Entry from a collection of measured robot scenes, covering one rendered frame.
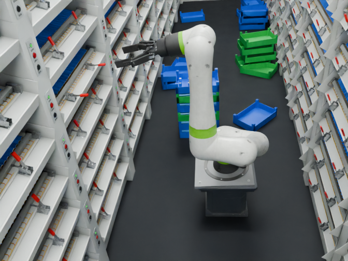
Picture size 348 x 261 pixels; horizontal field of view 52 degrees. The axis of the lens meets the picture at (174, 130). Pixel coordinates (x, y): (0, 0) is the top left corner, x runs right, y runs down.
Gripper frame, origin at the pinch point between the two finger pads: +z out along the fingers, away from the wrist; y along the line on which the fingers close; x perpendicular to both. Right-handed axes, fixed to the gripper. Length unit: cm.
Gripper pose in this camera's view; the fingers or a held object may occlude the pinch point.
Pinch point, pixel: (122, 56)
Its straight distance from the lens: 157.0
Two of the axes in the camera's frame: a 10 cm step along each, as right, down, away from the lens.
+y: 1.2, -6.2, 7.8
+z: -9.5, 1.5, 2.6
